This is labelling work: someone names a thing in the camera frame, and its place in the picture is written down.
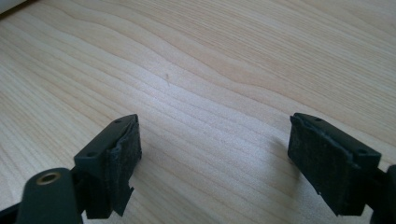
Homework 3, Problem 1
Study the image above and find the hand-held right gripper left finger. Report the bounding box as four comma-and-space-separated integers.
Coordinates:
73, 113, 143, 220

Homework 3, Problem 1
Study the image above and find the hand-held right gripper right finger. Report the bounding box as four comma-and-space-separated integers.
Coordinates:
287, 112, 383, 217

